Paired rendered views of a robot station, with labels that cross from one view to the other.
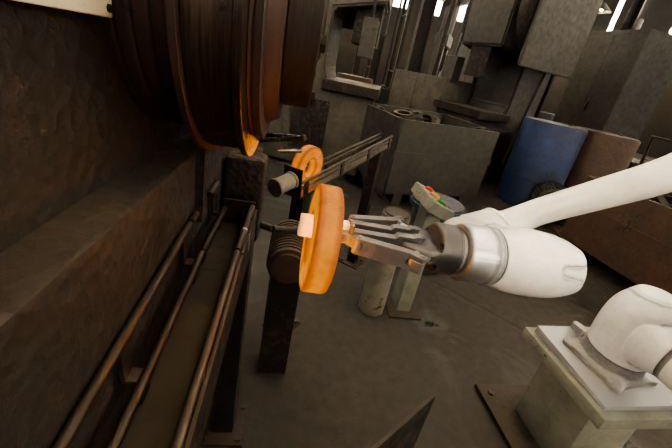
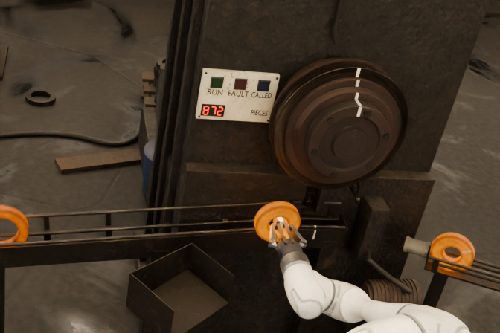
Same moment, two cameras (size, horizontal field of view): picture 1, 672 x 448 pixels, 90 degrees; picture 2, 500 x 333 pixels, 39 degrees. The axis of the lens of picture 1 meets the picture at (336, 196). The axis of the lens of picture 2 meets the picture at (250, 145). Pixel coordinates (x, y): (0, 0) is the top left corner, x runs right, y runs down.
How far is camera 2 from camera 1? 2.21 m
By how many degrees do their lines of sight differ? 73
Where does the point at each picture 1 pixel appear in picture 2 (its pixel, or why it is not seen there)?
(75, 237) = (228, 169)
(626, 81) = not seen: outside the picture
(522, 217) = (356, 302)
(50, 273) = (213, 170)
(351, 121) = not seen: outside the picture
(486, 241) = (289, 257)
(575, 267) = (297, 295)
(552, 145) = not seen: outside the picture
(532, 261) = (288, 275)
